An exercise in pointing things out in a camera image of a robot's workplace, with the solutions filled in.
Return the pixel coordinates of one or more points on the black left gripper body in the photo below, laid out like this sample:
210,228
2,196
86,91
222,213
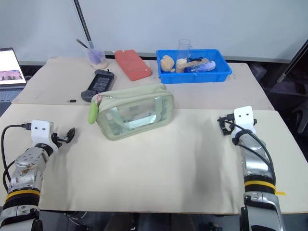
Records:
55,139

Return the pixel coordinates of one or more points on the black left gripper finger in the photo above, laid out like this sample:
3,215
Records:
72,132
66,139

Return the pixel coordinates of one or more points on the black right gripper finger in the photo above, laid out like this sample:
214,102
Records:
223,131
222,119

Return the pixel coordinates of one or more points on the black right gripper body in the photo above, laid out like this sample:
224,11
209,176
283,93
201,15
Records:
229,127

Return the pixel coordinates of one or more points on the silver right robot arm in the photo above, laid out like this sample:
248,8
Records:
255,163

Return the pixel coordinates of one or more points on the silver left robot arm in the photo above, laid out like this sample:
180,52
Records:
26,166

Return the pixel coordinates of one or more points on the green transparent toiletry pouch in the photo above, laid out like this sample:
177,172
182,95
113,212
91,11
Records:
134,113

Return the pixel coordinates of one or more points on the green zipper pull tag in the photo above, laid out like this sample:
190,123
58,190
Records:
92,113

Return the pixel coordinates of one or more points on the small beige board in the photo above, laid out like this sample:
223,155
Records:
204,96

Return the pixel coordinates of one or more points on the small black chip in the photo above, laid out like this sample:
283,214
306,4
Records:
72,100

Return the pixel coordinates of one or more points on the blue plastic bin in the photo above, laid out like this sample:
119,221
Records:
195,75

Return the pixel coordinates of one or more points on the black handheld device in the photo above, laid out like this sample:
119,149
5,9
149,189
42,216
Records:
99,84

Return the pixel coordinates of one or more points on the small black clip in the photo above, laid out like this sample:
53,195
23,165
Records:
195,59

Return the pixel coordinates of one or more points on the wooden block toy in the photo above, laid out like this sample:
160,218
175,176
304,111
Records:
184,65

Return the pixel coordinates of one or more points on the dark chair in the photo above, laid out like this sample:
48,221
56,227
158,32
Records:
302,115

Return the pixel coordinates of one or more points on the tan plush bear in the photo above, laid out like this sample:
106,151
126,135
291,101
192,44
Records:
167,63

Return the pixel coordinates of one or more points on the large beige board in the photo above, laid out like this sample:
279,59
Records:
154,168

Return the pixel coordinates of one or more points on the clear plastic cup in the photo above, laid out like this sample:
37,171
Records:
95,56

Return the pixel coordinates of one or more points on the clear glass beaker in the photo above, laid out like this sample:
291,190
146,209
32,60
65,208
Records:
184,49

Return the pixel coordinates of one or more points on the open laptop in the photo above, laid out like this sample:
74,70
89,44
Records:
9,72

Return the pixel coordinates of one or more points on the black pen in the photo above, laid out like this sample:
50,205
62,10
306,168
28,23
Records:
82,43

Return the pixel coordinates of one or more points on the red fabric case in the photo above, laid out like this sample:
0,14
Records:
132,65

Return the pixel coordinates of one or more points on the black tripod stand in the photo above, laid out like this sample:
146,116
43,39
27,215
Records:
294,57

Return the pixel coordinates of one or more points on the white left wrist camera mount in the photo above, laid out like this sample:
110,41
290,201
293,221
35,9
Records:
41,131

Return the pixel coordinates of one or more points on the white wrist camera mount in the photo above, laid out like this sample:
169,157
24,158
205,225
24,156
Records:
244,118
41,131

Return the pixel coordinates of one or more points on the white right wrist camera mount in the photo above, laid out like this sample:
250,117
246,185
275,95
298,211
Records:
244,118

